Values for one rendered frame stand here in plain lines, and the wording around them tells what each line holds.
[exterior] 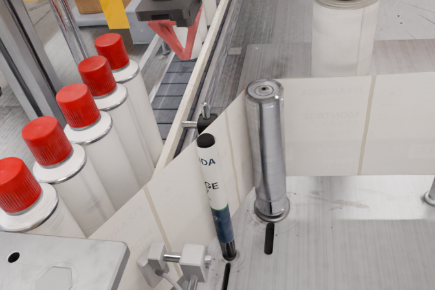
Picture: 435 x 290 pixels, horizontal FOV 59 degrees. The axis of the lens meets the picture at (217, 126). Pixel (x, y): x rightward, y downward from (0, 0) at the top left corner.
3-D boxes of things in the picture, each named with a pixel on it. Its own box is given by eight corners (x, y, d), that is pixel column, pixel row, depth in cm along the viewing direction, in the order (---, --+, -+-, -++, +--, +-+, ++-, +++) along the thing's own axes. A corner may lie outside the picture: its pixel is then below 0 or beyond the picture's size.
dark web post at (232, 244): (235, 262, 44) (213, 145, 32) (221, 261, 45) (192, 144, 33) (237, 248, 46) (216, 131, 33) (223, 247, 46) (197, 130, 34)
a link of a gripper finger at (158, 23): (214, 40, 58) (204, -22, 52) (206, 67, 53) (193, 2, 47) (171, 42, 59) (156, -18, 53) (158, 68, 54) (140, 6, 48)
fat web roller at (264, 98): (289, 224, 47) (287, 103, 35) (252, 221, 48) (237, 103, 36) (290, 194, 51) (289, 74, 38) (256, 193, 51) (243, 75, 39)
